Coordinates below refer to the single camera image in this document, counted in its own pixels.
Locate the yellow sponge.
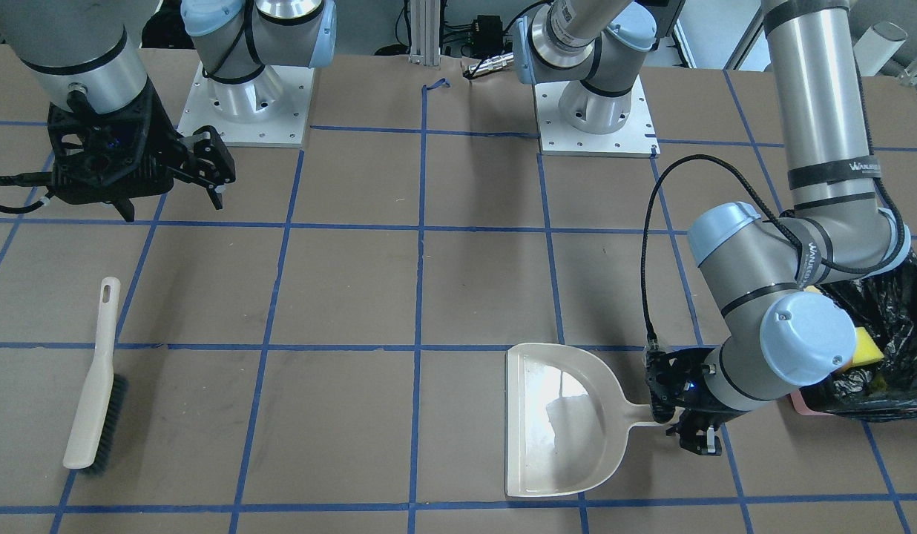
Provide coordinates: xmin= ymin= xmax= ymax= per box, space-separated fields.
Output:
xmin=849 ymin=326 xmax=884 ymax=368

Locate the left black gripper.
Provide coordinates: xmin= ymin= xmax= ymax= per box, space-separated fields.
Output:
xmin=645 ymin=345 xmax=726 ymax=456

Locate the beige plastic dustpan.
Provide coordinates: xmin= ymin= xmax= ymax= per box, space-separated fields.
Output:
xmin=505 ymin=343 xmax=660 ymax=499

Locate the beige hand brush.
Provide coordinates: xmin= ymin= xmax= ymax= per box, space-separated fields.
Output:
xmin=64 ymin=277 xmax=128 ymax=475

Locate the bin with black bag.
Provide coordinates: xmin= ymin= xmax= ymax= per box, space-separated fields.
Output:
xmin=790 ymin=252 xmax=917 ymax=422

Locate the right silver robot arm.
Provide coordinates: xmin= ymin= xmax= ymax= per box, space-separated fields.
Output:
xmin=0 ymin=1 xmax=338 ymax=222

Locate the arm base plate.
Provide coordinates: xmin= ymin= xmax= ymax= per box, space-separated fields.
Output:
xmin=533 ymin=77 xmax=661 ymax=158
xmin=178 ymin=65 xmax=318 ymax=148

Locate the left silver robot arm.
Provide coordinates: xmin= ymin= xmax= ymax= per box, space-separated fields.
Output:
xmin=641 ymin=1 xmax=912 ymax=455

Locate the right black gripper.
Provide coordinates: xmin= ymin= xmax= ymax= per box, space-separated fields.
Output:
xmin=46 ymin=80 xmax=236 ymax=223

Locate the aluminium frame post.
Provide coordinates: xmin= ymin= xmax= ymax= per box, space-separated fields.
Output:
xmin=407 ymin=0 xmax=445 ymax=70

